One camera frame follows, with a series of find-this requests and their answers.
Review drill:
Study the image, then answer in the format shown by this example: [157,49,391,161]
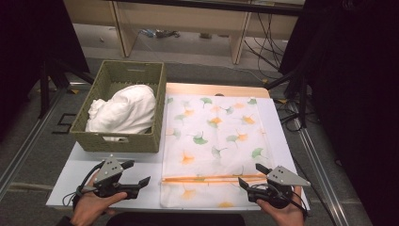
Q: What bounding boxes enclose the green woven basket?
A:
[69,59,168,154]

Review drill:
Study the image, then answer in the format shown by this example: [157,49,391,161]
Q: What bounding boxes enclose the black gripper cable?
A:
[290,189,311,218]
[61,160,105,207]

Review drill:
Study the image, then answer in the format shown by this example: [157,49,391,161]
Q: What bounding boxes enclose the light wooden shelf unit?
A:
[62,0,306,66]

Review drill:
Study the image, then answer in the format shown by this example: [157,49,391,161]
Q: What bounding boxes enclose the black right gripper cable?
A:
[290,189,311,218]

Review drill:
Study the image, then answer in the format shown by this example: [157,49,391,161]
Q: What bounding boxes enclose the black metal stand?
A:
[263,69,311,129]
[37,58,96,120]

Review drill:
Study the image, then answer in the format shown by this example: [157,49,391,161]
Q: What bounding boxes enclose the black curtain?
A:
[278,0,399,226]
[0,0,91,135]

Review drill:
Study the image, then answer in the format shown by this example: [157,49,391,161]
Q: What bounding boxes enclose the black hanging cables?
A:
[243,11,285,72]

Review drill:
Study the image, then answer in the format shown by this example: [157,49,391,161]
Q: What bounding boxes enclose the person's left hand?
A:
[71,171,128,226]

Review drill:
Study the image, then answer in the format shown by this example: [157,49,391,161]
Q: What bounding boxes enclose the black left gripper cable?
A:
[61,160,105,207]

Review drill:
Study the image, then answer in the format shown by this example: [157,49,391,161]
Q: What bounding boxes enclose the metal floor rail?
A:
[295,126,351,226]
[0,89,65,193]

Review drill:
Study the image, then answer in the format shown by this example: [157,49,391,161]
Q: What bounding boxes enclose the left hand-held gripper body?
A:
[92,154,141,201]

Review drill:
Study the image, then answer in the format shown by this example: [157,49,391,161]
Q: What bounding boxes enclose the leaf print mesh laundry bag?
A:
[159,94,278,209]

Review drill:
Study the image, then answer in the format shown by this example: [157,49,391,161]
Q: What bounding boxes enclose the person's right hand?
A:
[256,186,306,226]

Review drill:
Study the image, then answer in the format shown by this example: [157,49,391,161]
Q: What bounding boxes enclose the white cloth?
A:
[85,84,157,143]

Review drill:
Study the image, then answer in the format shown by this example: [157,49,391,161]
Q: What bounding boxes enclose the black floor cables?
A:
[274,99,304,134]

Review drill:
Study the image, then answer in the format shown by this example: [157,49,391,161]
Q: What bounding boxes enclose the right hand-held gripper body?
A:
[247,165,311,210]

